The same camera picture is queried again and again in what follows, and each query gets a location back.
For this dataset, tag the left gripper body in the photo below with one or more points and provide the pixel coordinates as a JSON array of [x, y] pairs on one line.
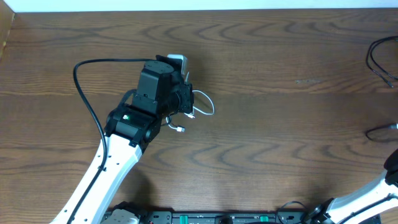
[[187, 98]]

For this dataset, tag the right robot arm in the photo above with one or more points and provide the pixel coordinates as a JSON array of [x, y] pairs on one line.
[[374, 198]]

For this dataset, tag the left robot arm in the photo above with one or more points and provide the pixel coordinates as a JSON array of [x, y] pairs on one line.
[[162, 91]]

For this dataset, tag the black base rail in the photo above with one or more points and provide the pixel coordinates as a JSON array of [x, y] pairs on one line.
[[122, 216]]

